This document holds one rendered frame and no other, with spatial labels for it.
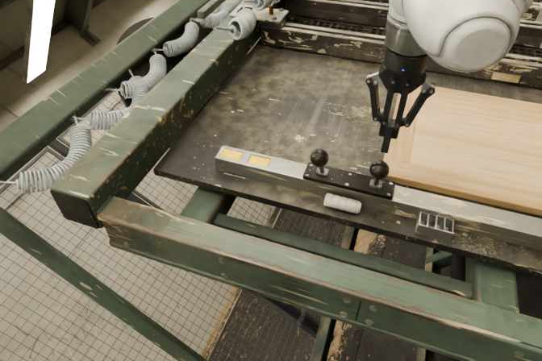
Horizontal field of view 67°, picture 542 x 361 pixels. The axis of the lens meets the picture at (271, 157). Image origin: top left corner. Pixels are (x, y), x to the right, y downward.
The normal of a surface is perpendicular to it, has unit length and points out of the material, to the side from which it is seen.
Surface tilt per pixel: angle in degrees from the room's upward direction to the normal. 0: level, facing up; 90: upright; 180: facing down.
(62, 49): 90
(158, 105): 55
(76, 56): 90
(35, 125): 90
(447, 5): 32
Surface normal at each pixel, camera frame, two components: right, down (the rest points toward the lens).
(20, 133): 0.54, -0.48
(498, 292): -0.01, -0.74
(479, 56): -0.13, 0.74
